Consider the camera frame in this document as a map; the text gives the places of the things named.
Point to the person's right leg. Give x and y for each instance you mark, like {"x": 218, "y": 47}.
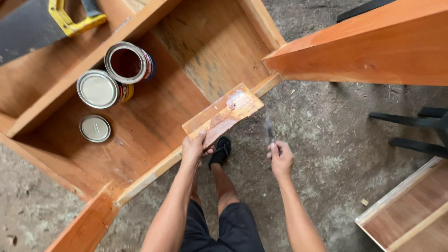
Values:
{"x": 224, "y": 185}

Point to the small wood chip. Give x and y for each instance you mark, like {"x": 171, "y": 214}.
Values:
{"x": 364, "y": 202}

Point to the person's left leg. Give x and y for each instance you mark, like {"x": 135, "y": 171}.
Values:
{"x": 196, "y": 192}

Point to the round metal tin lid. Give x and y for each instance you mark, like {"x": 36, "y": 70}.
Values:
{"x": 95, "y": 128}

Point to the large open wooden cabinet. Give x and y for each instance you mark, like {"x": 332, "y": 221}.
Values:
{"x": 157, "y": 126}

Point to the person's left hand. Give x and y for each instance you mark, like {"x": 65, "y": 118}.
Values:
{"x": 191, "y": 150}

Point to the person's black shorts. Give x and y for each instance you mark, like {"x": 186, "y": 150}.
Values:
{"x": 231, "y": 231}

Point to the person's leg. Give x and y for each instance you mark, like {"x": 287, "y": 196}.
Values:
{"x": 196, "y": 192}
{"x": 224, "y": 185}

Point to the black sandal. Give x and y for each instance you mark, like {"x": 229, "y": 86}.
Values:
{"x": 220, "y": 151}

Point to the wooden board with putty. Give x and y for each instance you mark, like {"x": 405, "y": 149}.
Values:
{"x": 224, "y": 112}

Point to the open tin of dark varnish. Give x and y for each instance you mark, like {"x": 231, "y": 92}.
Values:
{"x": 126, "y": 63}

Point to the person's right hand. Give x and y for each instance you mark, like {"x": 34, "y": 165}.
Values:
{"x": 282, "y": 161}

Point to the orange varnished wooden cabinet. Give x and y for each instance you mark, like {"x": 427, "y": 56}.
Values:
{"x": 367, "y": 52}

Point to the small unfinished wooden cabinet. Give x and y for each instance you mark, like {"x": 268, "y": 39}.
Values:
{"x": 409, "y": 213}

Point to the closed tin with yellow label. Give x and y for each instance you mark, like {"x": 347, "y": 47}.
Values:
{"x": 99, "y": 89}

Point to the black bar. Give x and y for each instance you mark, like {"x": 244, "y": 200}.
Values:
{"x": 364, "y": 9}

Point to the metal putty knife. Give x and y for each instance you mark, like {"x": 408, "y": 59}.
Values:
{"x": 269, "y": 132}

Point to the black chair legs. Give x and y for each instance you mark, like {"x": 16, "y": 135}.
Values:
{"x": 416, "y": 134}

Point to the person's right fingers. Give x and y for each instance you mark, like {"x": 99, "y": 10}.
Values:
{"x": 274, "y": 148}

